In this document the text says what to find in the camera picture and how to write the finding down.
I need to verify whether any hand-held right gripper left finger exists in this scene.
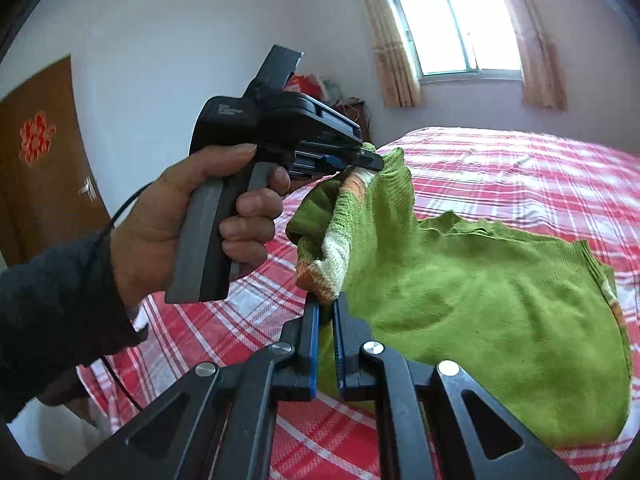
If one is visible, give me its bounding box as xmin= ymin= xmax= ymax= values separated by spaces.
xmin=62 ymin=297 xmax=321 ymax=480

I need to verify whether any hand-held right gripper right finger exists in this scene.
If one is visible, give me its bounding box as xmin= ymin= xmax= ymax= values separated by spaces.
xmin=332 ymin=294 xmax=581 ymax=480

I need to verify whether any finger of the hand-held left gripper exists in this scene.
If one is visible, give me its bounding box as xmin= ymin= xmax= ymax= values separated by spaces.
xmin=292 ymin=154 xmax=353 ymax=180
xmin=320 ymin=146 xmax=386 ymax=171

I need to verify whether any green orange striped knit sweater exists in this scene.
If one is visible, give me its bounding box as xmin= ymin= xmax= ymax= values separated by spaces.
xmin=285 ymin=142 xmax=632 ymax=448

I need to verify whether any person's left forearm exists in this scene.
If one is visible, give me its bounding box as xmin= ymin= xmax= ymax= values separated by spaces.
xmin=0 ymin=230 xmax=151 ymax=421

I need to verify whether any person's left hand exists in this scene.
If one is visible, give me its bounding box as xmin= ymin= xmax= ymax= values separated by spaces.
xmin=110 ymin=142 xmax=292 ymax=312

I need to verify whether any brown wooden desk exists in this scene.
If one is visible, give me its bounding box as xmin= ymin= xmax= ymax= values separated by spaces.
xmin=334 ymin=101 xmax=374 ymax=146

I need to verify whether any beige patterned curtain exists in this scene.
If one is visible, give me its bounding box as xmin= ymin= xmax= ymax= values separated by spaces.
xmin=492 ymin=0 xmax=569 ymax=111
xmin=357 ymin=0 xmax=426 ymax=109

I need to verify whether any bed with red plaid sheet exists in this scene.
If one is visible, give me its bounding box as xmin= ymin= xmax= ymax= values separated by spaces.
xmin=75 ymin=127 xmax=640 ymax=480

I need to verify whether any red paper door decoration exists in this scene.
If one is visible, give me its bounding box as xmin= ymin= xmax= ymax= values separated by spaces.
xmin=19 ymin=114 xmax=57 ymax=165

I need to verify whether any brown wooden door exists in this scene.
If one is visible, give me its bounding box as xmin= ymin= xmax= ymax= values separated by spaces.
xmin=0 ymin=55 xmax=113 ymax=271

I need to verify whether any window with metal frame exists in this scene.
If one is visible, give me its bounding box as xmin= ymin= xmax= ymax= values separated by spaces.
xmin=390 ymin=0 xmax=526 ymax=81

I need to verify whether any black cable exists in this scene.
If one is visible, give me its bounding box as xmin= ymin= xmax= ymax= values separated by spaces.
xmin=95 ymin=180 xmax=153 ymax=411

